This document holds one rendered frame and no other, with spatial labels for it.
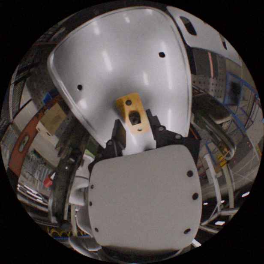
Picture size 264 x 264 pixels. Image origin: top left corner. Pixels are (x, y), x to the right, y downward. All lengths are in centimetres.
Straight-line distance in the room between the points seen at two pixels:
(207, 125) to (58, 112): 29
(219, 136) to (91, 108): 25
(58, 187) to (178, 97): 26
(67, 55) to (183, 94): 20
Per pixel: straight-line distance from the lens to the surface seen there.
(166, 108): 15
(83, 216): 59
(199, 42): 19
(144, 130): 17
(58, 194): 19
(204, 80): 63
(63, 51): 17
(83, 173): 70
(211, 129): 20
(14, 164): 17
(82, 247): 51
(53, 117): 15
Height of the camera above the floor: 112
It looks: 46 degrees down
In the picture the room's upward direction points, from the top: 177 degrees clockwise
